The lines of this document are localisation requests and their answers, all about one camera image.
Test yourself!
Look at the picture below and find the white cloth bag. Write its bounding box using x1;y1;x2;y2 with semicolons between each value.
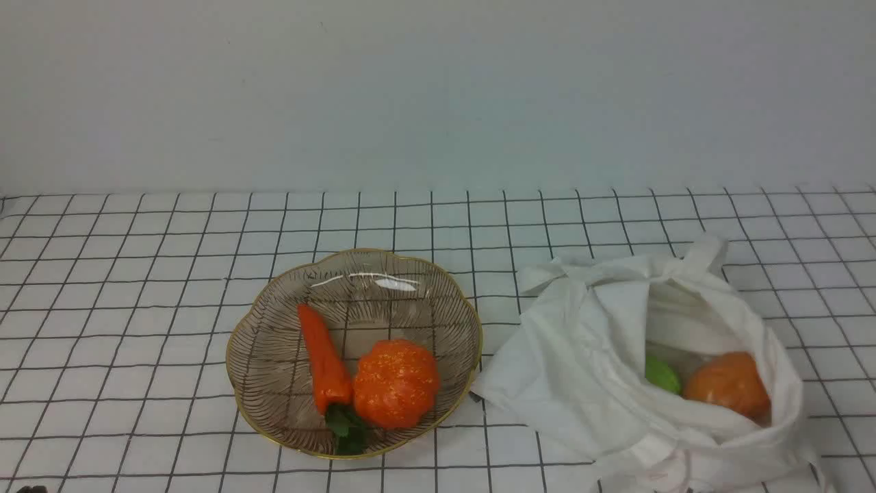
472;234;836;492

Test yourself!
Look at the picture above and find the green leafy vegetable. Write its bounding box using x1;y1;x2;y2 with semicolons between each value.
645;355;682;395

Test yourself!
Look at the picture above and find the orange round vegetable in bag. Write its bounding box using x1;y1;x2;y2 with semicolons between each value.
682;351;771;421

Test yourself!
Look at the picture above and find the glass bowl with gold rim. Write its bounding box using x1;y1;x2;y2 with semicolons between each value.
226;249;484;459

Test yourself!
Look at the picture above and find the orange glittery pumpkin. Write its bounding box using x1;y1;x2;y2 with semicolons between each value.
353;339;441;429

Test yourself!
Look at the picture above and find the orange carrot with green top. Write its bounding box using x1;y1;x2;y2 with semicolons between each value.
297;305;367;456

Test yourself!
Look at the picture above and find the black object at bottom edge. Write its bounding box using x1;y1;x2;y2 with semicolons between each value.
16;485;48;493

